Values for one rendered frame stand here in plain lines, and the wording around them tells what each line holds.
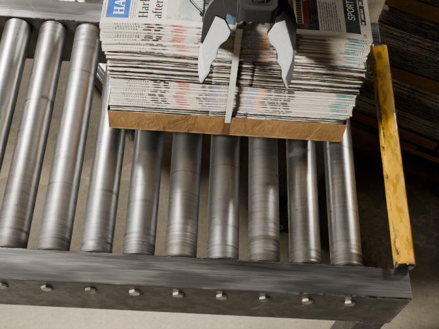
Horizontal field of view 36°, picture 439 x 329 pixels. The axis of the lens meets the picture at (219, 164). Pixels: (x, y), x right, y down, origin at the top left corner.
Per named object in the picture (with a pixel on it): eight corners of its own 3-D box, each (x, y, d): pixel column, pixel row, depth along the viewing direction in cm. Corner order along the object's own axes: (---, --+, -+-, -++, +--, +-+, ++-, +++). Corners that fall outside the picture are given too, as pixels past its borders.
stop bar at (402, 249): (386, 51, 124) (389, 44, 122) (414, 271, 102) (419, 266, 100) (368, 49, 124) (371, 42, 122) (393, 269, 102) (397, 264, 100)
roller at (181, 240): (212, 34, 125) (192, 21, 123) (202, 268, 102) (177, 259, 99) (195, 46, 129) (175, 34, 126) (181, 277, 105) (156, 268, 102)
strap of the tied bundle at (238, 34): (230, 21, 125) (242, -92, 107) (228, 139, 107) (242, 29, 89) (225, 20, 125) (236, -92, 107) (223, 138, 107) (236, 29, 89)
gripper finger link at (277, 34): (303, 69, 93) (279, 7, 89) (308, 82, 87) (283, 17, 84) (281, 77, 93) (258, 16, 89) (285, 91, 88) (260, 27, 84)
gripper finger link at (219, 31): (203, 72, 93) (237, 15, 89) (202, 86, 87) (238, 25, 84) (183, 61, 92) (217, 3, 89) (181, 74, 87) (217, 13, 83)
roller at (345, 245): (340, 53, 129) (346, 36, 125) (359, 283, 105) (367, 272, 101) (314, 51, 129) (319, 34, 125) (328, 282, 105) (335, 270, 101)
